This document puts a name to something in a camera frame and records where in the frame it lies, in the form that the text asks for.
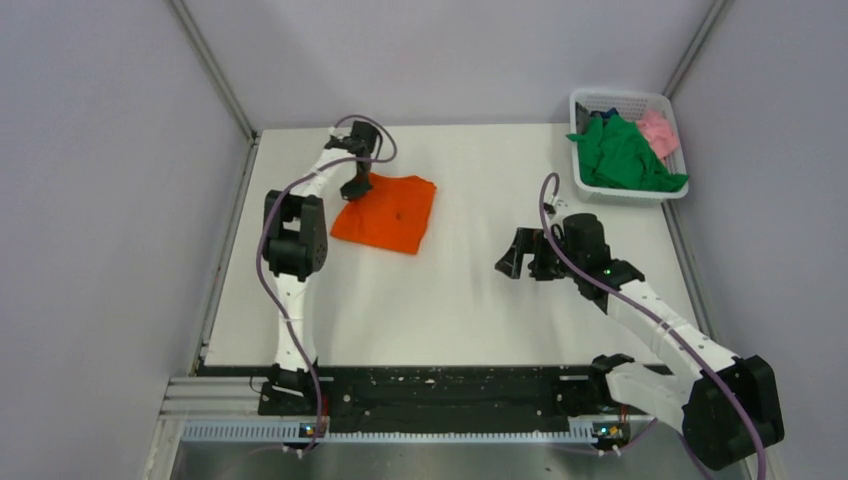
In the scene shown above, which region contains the pink t shirt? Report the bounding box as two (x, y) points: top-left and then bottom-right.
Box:
(636, 109), (680, 159)

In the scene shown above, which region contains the orange t shirt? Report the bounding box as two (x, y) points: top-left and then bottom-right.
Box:
(330, 173), (437, 255)

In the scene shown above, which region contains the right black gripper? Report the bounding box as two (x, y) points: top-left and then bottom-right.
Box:
(496, 226), (583, 281)

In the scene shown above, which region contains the green t shirt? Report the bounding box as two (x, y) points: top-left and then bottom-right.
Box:
(567, 115), (689, 193)

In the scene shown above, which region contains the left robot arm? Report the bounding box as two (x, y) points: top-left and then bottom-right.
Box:
(256, 115), (384, 414)

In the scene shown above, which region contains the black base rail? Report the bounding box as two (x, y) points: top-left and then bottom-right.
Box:
(258, 365), (638, 435)

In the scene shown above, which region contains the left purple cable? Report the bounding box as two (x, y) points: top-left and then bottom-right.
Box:
(255, 114), (399, 458)

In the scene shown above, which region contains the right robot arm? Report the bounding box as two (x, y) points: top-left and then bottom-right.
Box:
(495, 213), (785, 471)

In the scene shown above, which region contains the dark blue t shirt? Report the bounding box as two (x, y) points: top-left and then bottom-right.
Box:
(590, 108), (619, 120)

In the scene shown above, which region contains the white cable duct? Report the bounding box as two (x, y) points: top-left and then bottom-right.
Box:
(181, 416), (617, 445)

